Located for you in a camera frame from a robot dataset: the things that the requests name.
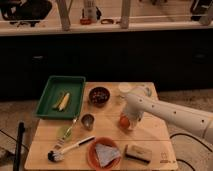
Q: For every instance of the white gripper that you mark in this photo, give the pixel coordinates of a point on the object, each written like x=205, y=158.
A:
x=134, y=115

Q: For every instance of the orange apple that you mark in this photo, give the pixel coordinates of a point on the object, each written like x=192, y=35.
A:
x=124, y=122

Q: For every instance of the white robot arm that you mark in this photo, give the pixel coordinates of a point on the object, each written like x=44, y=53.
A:
x=197, y=122

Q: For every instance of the white plastic cup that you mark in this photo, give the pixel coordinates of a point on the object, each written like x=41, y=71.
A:
x=124, y=88

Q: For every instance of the small metal cup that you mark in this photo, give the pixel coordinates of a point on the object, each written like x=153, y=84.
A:
x=88, y=121

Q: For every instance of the brown board eraser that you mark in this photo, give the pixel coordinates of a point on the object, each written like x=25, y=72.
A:
x=138, y=153

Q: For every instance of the blue sponge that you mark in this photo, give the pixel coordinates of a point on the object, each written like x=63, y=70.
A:
x=148, y=91

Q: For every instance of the grey folded cloth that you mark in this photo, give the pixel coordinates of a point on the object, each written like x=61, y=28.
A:
x=106, y=154

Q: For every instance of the dark purple bowl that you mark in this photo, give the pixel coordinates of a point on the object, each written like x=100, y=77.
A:
x=99, y=96

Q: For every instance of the orange plate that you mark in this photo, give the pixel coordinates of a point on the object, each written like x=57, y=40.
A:
x=92, y=158

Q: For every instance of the yellow corn cob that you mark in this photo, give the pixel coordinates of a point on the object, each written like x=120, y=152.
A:
x=62, y=101

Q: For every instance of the green plastic tray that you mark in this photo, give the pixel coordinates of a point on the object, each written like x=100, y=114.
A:
x=74, y=85

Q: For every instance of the white dish brush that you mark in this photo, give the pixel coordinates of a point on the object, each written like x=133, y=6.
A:
x=56, y=156

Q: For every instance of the black pole left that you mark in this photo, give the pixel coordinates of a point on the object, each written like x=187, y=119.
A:
x=17, y=158

